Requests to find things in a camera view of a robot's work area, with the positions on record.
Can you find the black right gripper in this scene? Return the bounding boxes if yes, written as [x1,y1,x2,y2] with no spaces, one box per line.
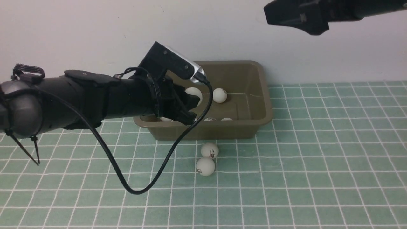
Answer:
[264,0,362,35]

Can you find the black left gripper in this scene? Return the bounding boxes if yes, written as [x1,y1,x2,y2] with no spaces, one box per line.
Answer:
[108,77,201,126]

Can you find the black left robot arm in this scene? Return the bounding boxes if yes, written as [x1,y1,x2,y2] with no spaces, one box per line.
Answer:
[1,67,201,139]

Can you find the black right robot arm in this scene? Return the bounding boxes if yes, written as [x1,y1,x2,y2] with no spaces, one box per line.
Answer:
[263,0,407,36]

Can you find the olive green plastic bin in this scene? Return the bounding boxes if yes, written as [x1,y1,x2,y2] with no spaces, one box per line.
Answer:
[133,60,273,141]

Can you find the green checkered tablecloth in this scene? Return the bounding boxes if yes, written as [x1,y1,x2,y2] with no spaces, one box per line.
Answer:
[0,81,407,229]

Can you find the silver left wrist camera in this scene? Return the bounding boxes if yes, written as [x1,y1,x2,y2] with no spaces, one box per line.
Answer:
[138,41,208,84]

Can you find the left camera cable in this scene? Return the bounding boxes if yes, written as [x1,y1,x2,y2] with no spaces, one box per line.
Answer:
[32,67,213,195]

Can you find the black cable ties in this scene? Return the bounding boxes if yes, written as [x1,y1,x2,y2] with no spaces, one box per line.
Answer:
[1,64,45,165]

